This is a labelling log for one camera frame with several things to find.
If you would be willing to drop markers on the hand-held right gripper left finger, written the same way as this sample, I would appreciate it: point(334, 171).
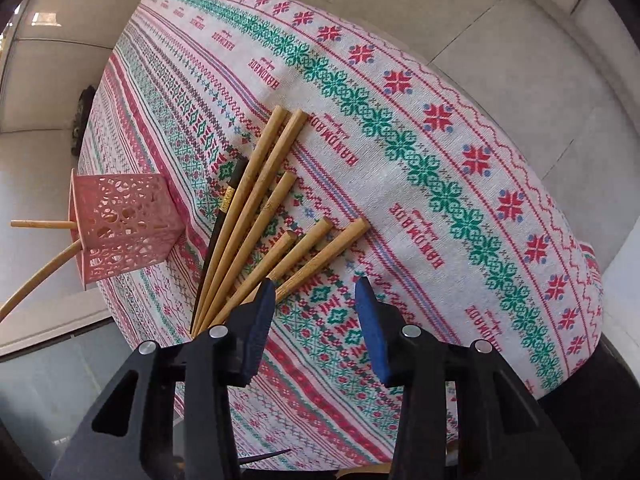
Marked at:
point(261, 322)

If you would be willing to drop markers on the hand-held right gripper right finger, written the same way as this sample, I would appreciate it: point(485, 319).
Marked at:
point(372, 332)

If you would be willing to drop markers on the wooden chopstick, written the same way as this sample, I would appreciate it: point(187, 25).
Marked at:
point(330, 252)
point(260, 234)
point(248, 195)
point(37, 276)
point(305, 245)
point(268, 185)
point(262, 267)
point(42, 224)

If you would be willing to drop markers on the black chopstick with gold band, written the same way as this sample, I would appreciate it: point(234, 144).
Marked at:
point(220, 225)

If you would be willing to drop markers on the pink perforated chopstick holder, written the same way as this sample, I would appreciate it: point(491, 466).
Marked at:
point(125, 220)

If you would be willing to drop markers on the patterned knit tablecloth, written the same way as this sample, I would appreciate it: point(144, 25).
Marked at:
point(425, 110)

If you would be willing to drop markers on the dark object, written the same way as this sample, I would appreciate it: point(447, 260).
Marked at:
point(82, 115)

